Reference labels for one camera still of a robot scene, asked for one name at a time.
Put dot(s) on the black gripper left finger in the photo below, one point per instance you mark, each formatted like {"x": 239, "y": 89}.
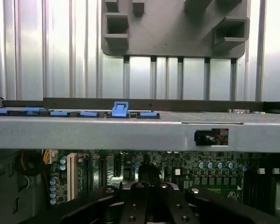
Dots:
{"x": 135, "y": 203}

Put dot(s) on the grey plastic parts rack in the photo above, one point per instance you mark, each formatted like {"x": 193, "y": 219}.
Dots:
{"x": 172, "y": 35}

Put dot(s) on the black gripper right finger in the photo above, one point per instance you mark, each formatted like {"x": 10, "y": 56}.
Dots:
{"x": 168, "y": 205}

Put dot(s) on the white expansion slot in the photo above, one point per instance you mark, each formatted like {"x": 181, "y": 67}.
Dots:
{"x": 71, "y": 177}

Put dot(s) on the green motherboard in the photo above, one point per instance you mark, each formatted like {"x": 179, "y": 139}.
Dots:
{"x": 200, "y": 177}

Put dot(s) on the black RAM slot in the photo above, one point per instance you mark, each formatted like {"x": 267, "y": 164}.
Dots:
{"x": 277, "y": 189}
{"x": 254, "y": 186}

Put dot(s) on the open black PC case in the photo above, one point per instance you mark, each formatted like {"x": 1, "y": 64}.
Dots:
{"x": 107, "y": 135}

